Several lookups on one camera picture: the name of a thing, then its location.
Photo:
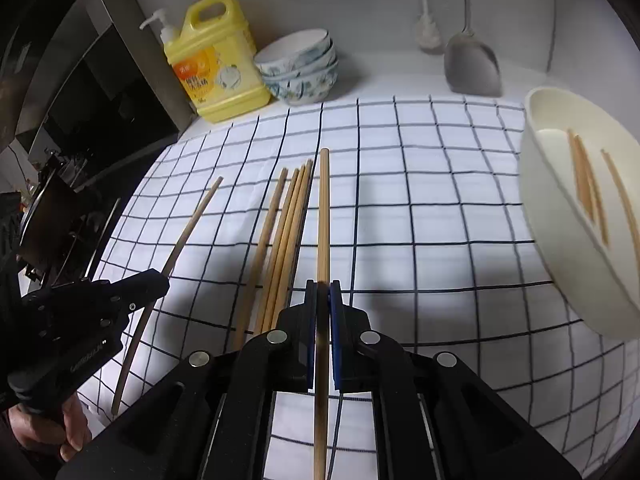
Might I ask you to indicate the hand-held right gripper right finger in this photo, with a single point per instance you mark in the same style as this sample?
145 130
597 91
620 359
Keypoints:
336 350

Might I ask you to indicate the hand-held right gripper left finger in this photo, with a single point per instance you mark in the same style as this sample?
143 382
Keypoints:
300 350

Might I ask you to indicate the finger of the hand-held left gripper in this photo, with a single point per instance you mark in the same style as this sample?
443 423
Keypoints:
147 287

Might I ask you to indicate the curved wooden chopstick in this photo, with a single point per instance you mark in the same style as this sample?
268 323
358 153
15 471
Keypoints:
621 195
192 225

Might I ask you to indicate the cream plastic basin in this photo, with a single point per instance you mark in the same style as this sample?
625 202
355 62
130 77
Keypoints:
550 200

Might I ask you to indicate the person's left hand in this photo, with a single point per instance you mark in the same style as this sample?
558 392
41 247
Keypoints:
77 430

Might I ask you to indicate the black stove burner grate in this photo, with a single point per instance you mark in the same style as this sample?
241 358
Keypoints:
55 210

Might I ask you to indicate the white checked cloth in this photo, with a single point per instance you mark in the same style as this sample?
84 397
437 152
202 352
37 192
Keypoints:
425 210

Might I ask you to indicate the black gas stove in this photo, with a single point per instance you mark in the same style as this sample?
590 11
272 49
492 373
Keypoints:
115 85

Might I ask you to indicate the yellow detergent bottle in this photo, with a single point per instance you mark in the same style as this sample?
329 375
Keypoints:
215 60

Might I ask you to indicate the floral patterned bowl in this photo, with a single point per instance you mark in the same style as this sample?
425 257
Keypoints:
295 45
305 91
310 71

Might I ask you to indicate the metal spatula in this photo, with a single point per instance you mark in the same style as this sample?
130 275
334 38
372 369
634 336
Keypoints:
472 67

